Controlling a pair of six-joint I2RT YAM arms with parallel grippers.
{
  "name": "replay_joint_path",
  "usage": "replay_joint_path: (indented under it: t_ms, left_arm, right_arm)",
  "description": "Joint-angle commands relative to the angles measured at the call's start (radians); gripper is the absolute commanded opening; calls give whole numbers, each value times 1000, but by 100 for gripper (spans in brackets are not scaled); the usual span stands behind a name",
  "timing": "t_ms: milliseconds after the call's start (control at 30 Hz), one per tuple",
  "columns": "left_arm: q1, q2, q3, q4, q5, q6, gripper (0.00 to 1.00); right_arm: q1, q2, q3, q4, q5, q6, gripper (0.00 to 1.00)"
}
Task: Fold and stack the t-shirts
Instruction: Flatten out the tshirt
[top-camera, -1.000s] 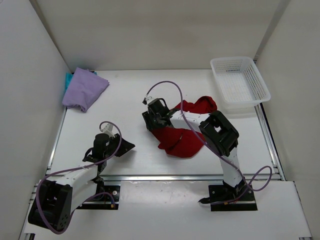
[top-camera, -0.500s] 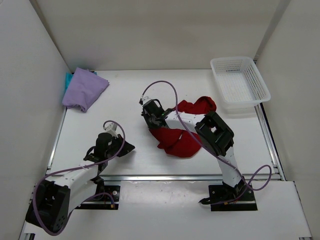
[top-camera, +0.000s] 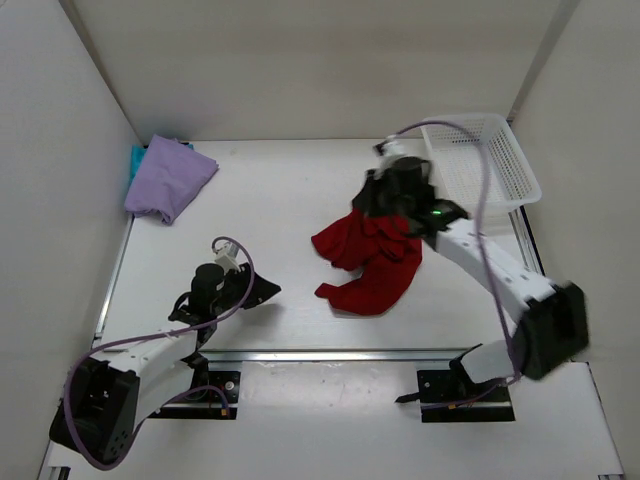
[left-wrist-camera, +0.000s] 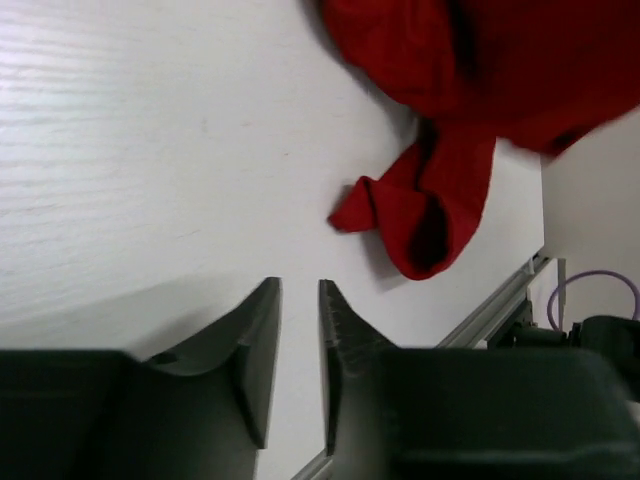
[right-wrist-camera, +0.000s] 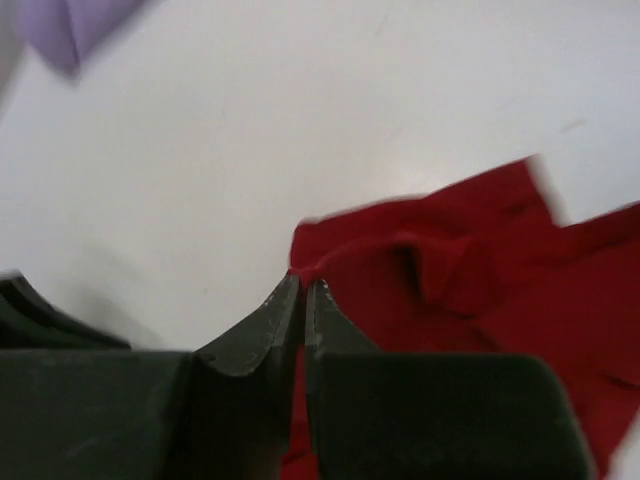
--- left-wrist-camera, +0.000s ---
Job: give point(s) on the red t shirt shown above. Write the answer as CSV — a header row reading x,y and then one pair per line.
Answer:
x,y
540,74

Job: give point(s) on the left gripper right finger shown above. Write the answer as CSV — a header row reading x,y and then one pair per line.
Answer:
x,y
459,413

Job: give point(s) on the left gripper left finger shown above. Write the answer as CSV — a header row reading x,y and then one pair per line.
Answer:
x,y
150,385

